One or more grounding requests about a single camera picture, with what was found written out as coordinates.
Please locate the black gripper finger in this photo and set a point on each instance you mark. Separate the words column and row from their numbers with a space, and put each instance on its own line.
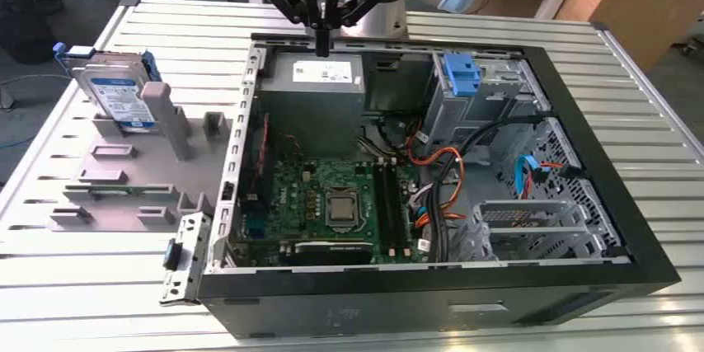
column 357, row 10
column 285, row 1

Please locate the hard disk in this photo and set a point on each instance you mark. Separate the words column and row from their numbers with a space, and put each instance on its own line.
column 117, row 96

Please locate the metal disk bay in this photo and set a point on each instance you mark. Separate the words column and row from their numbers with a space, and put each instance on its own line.
column 523, row 205

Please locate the blue plastic drive latch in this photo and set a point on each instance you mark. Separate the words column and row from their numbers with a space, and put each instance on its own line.
column 460, row 76

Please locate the grey power supply unit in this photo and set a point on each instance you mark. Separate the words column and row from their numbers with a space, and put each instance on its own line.
column 308, row 121

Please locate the grey metal drive cage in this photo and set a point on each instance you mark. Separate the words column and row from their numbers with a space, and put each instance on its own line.
column 451, row 113

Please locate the green motherboard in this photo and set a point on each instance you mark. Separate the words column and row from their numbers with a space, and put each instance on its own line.
column 296, row 179

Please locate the CPU socket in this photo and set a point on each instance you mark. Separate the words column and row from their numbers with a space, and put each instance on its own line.
column 343, row 192

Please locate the black RAM slot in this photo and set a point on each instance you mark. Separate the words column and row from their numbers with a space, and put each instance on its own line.
column 399, row 212
column 383, row 203

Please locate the grey parts rack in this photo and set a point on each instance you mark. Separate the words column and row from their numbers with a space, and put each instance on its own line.
column 137, row 162

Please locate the black bin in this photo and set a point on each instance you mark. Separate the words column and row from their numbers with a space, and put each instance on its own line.
column 27, row 30

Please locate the silver CPU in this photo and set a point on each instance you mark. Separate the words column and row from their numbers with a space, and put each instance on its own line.
column 341, row 208

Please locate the wooden cabinet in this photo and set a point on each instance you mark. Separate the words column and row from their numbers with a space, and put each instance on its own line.
column 648, row 6

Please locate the green RAM stick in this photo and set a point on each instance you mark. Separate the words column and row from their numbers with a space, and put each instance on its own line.
column 115, row 192

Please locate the black graphics card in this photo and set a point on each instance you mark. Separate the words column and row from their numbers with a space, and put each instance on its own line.
column 329, row 251

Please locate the blue VGA connector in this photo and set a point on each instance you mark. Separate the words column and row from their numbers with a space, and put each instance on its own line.
column 171, row 255

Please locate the black PC case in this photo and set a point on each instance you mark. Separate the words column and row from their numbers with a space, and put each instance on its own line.
column 384, row 302

